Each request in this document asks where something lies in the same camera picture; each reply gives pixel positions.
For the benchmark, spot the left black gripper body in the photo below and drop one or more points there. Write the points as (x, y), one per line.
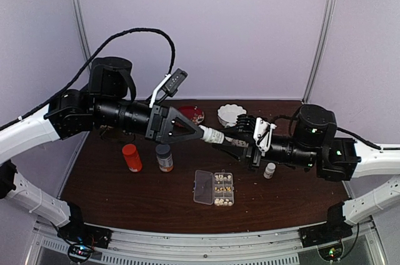
(154, 122)

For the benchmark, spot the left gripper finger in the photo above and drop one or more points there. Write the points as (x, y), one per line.
(171, 138)
(182, 125)

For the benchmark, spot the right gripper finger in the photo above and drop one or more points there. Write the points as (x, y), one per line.
(231, 151)
(235, 134)

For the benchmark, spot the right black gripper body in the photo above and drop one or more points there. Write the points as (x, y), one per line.
(253, 156)

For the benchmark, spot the small white bottle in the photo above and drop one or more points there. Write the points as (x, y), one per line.
(211, 135)
(269, 170)

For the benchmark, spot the grey lid pill bottle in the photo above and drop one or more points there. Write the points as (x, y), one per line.
(164, 157)

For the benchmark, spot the orange pill bottle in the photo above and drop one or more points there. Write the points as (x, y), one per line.
(132, 158)

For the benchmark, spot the clear plastic pill organizer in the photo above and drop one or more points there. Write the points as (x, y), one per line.
(204, 184)

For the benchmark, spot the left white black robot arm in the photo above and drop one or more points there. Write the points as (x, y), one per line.
(107, 100)

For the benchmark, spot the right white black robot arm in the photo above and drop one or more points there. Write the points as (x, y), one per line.
(311, 138)

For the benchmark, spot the white pills in organizer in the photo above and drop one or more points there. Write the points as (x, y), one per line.
(221, 178)

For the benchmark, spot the yellow pills in organizer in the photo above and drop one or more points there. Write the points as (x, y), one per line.
(221, 188)

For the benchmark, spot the cream pills in organizer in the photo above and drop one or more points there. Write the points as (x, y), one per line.
(223, 202)

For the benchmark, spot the patterned mug yellow inside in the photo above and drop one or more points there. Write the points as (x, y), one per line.
(239, 143)

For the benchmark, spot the red patterned plate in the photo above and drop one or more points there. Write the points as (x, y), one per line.
(194, 113)

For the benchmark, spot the white scalloped bowl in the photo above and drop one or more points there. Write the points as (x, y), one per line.
(228, 114)

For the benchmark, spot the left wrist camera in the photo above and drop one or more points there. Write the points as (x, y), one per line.
(169, 85)

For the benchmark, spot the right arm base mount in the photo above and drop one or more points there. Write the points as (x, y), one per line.
(323, 233)

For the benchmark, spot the front aluminium rail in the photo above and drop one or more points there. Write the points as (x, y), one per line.
(279, 246)

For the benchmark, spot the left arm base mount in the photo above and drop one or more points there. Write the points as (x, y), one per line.
(91, 236)

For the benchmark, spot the left aluminium frame post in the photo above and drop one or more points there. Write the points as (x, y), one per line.
(81, 29)

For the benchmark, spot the aluminium frame post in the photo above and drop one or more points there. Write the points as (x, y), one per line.
(81, 29)
(327, 18)

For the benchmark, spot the right aluminium frame post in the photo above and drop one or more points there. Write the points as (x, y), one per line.
(327, 18)

